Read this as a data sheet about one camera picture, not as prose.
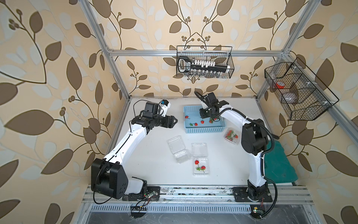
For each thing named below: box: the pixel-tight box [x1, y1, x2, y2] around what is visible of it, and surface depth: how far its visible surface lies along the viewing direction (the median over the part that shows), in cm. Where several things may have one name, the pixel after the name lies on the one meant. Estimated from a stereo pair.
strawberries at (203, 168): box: [194, 159, 207, 174], surface depth 84 cm
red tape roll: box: [275, 81, 285, 90], surface depth 84 cm
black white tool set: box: [178, 56, 231, 78], surface depth 86 cm
